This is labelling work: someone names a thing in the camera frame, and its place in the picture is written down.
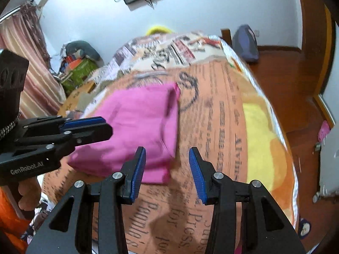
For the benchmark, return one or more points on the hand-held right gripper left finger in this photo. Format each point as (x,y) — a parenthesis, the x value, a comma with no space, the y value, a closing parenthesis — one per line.
(139,174)

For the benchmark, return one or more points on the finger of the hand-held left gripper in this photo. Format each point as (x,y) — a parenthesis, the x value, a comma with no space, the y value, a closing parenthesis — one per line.
(82,123)
(92,135)

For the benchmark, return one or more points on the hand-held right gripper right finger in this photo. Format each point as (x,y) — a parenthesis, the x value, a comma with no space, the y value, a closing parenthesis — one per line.
(197,174)

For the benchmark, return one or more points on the pink pants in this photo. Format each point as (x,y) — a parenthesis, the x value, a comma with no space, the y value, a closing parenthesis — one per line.
(132,127)

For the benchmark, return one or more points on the person's left hand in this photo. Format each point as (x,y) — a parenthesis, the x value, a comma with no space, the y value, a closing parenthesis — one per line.
(29,193)

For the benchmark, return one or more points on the wooden lap table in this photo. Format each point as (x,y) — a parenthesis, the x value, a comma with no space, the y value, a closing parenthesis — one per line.
(76,95)

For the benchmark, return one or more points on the newspaper print blanket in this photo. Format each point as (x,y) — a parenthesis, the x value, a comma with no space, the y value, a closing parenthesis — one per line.
(219,137)

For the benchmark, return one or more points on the green patterned bag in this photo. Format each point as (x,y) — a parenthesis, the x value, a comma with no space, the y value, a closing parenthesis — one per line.
(79,71)

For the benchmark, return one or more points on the striped red curtain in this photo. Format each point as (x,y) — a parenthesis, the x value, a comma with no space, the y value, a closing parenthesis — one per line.
(39,84)

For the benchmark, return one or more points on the orange box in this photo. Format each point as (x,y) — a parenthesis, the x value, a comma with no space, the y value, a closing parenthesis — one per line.
(76,63)

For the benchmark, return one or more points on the pile of pale clothes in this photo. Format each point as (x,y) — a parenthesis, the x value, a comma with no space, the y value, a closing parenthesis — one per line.
(57,60)

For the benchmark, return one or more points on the dark blue cartoon slipper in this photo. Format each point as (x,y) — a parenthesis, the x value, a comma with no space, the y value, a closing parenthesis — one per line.
(304,227)

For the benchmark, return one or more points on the yellow foam tube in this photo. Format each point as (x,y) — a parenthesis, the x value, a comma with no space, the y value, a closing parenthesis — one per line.
(159,29)

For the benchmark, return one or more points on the white refrigerator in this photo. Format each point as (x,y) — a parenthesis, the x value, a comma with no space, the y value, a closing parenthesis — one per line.
(331,164)

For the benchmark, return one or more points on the pink plastic item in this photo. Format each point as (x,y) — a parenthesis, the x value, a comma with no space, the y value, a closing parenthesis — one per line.
(324,131)

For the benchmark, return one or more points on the grey blue bag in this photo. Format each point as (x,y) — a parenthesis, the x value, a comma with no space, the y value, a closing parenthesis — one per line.
(246,45)

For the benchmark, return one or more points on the wooden bedpost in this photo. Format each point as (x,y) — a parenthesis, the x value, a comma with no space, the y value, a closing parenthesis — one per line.
(225,35)

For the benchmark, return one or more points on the white sliding wardrobe door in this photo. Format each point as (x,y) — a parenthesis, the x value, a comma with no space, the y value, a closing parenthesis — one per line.
(332,84)

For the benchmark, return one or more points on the brown wooden door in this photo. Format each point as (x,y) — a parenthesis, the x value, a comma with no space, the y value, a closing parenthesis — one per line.
(312,31)

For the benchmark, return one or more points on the white wall socket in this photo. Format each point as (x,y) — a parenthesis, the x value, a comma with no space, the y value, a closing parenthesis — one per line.
(256,33)

